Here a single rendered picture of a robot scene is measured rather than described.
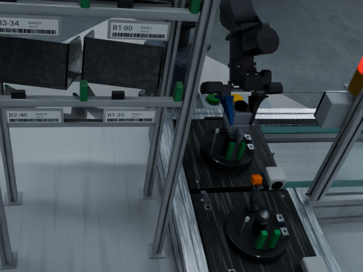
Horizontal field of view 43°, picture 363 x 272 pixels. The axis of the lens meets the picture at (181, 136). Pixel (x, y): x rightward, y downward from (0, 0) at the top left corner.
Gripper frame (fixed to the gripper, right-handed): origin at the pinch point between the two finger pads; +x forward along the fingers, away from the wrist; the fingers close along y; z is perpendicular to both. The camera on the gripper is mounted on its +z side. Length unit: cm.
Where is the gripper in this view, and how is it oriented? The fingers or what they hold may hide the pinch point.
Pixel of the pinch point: (241, 110)
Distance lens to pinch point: 110.3
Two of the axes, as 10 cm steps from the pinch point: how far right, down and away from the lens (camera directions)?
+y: 9.7, -0.2, 2.4
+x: 0.0, 10.0, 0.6
